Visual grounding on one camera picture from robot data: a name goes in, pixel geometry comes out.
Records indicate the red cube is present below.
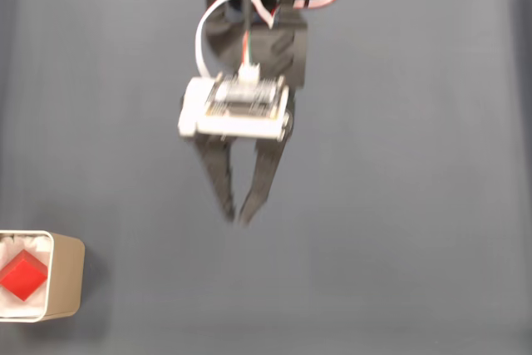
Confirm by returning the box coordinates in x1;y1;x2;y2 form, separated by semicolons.
0;249;48;303

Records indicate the beige box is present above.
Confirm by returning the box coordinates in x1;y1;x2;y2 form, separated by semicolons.
0;229;86;323

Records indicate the white padding paper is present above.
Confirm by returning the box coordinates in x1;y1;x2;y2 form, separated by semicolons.
0;233;53;318

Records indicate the white wrist camera board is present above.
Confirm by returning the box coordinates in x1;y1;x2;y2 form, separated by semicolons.
177;62;291;141

